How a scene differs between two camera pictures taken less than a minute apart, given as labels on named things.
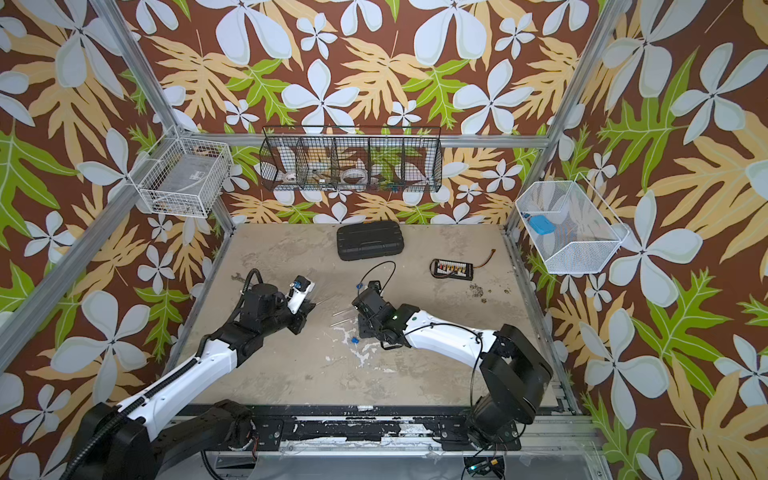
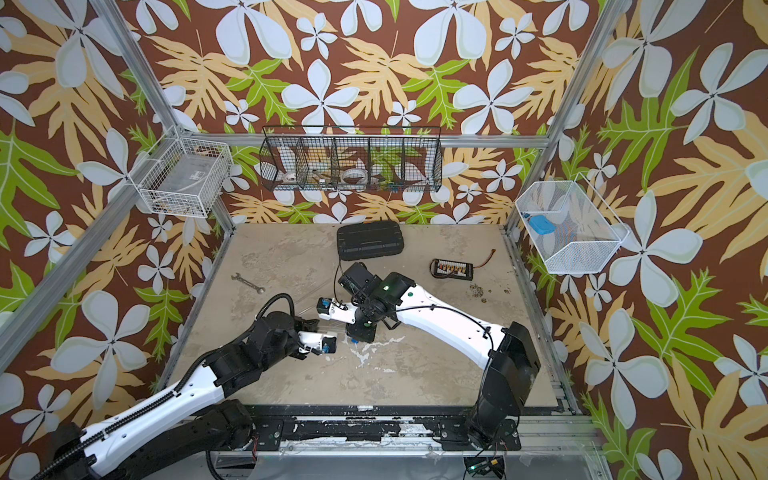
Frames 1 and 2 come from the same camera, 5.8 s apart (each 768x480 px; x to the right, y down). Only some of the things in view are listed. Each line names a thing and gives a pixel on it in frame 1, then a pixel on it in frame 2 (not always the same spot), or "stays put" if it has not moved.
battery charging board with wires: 455,269 stays put
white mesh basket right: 586,236 stays put
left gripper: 301,316 -> 304,325
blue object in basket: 542,225 stays put
